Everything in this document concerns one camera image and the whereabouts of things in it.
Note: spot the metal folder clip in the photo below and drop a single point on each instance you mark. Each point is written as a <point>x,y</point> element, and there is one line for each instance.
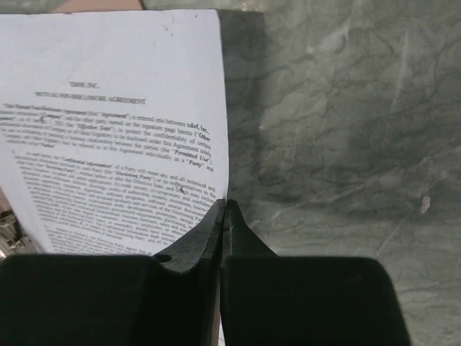
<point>13,240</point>

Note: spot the pink brown file folder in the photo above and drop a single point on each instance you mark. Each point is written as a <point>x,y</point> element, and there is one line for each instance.
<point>70,6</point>

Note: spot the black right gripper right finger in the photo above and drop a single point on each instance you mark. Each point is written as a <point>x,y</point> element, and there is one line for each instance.
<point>267,299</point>

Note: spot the white printed paper stack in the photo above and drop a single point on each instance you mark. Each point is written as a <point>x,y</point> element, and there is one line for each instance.
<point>114,136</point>

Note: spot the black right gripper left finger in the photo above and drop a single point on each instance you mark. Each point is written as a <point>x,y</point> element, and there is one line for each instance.
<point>170,298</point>

